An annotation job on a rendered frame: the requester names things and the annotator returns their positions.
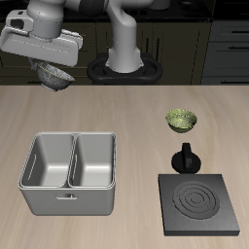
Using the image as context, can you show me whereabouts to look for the flat black base plate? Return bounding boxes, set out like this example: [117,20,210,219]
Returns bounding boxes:
[87,53,163,86]

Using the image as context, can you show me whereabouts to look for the white two-bin basket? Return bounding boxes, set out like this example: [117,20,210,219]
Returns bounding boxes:
[18,130,118,217]

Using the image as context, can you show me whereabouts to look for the green bowl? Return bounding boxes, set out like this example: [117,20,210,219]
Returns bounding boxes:
[165,108,198,134]

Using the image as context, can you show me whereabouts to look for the round black knob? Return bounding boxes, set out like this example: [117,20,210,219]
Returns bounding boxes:
[170,142,202,174]

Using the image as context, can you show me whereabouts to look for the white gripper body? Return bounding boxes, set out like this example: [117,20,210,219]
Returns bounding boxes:
[0,25,84,68]

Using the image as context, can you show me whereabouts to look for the black bowl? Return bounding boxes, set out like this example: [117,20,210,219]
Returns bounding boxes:
[34,61,76,92]

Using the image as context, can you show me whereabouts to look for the dark kitchen cupboards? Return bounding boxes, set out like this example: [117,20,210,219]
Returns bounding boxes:
[0,0,249,87]

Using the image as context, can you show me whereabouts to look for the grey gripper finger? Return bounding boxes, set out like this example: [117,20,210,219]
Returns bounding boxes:
[27,57,41,71]

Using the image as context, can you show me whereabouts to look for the dark grey stove plate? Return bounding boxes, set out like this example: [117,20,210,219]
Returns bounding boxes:
[158,173,241,237]

